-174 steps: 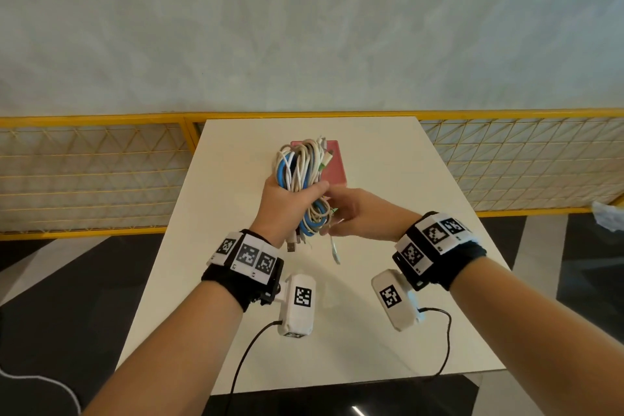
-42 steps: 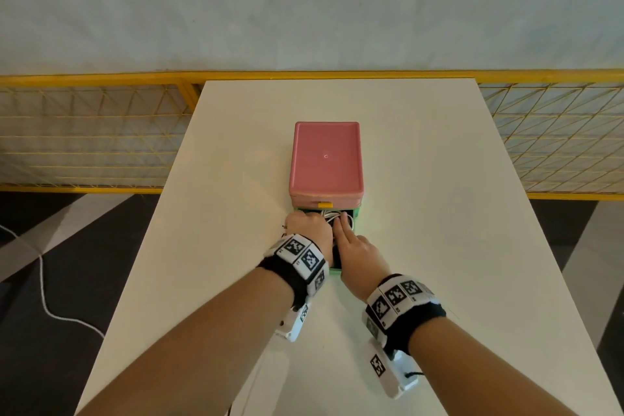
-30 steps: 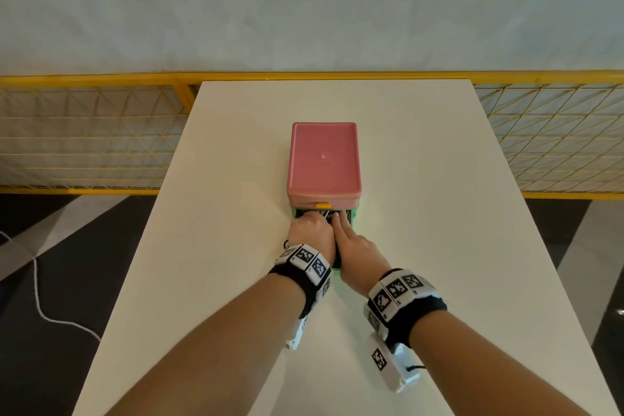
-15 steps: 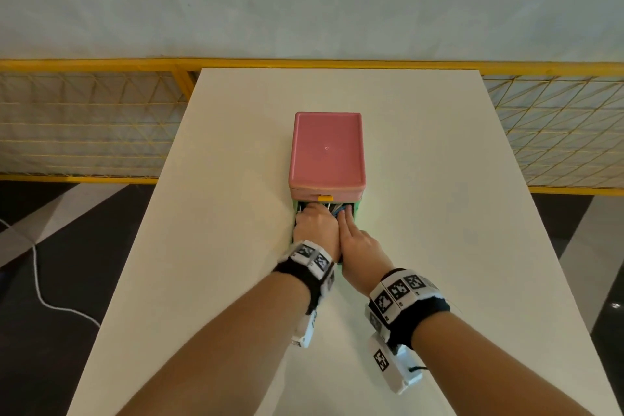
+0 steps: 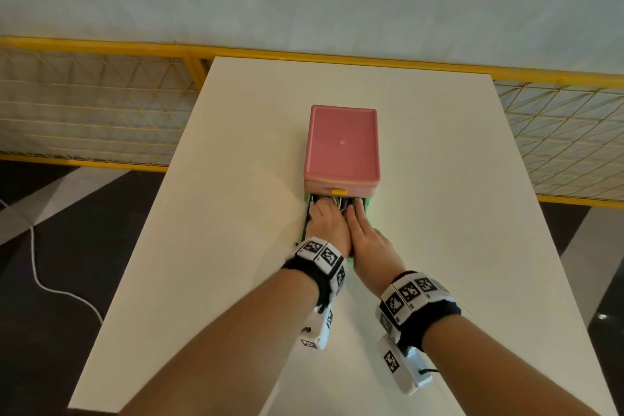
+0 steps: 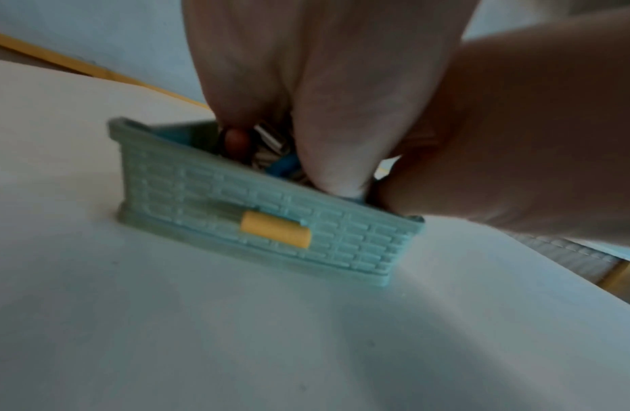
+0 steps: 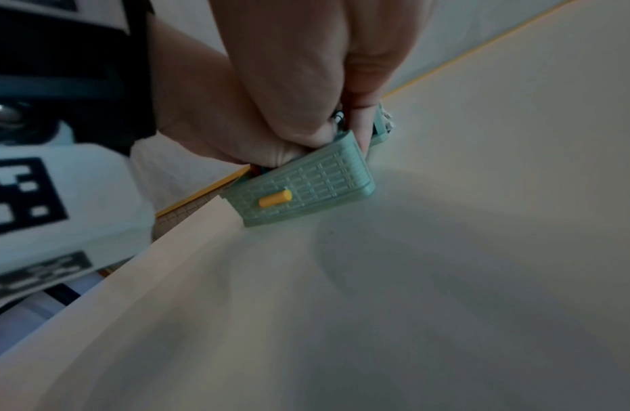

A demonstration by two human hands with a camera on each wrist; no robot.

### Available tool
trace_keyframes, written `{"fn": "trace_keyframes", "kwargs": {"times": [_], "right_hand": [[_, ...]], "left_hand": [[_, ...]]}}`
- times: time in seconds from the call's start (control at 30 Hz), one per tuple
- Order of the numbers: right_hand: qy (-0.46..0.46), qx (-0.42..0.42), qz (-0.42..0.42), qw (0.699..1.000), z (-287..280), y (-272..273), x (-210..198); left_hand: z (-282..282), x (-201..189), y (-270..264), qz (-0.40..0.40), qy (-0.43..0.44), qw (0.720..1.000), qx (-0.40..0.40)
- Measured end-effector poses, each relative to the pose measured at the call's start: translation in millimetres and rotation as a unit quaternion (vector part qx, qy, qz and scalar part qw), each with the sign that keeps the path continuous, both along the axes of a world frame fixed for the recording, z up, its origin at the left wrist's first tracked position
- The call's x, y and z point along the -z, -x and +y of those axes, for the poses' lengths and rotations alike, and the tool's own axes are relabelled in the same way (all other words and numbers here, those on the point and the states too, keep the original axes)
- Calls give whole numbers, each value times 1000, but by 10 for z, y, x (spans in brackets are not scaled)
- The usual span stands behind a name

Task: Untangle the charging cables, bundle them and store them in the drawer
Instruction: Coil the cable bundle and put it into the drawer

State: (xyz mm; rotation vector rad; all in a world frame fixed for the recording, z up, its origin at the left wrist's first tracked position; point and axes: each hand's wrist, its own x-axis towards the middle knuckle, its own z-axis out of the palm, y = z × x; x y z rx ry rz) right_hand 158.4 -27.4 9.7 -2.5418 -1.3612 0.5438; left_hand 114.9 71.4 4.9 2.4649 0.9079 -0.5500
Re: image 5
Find person's right hand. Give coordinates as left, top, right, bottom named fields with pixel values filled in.
left=345, top=198, right=406, bottom=298

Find person's left hand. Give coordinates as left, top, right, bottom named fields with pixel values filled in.
left=305, top=198, right=353, bottom=258

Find person's left forearm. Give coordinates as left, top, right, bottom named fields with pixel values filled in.
left=119, top=268, right=320, bottom=416

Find person's right forearm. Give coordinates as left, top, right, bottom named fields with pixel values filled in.
left=421, top=315, right=601, bottom=416

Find green plastic drawer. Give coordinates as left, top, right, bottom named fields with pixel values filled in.
left=299, top=191, right=376, bottom=260

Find metal items in drawer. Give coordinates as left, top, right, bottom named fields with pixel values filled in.
left=314, top=195, right=362, bottom=216

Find black wristband with marker tags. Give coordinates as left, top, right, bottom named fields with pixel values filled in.
left=282, top=236, right=348, bottom=310
left=375, top=270, right=462, bottom=353

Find pink plastic drawer box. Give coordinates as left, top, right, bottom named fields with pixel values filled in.
left=303, top=105, right=381, bottom=198

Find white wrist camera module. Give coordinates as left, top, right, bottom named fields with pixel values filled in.
left=300, top=305, right=335, bottom=351
left=377, top=334, right=434, bottom=396

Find yellow wire mesh fence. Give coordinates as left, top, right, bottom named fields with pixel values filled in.
left=0, top=35, right=624, bottom=210

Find white floor cable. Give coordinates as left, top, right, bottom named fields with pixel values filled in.
left=0, top=198, right=104, bottom=325

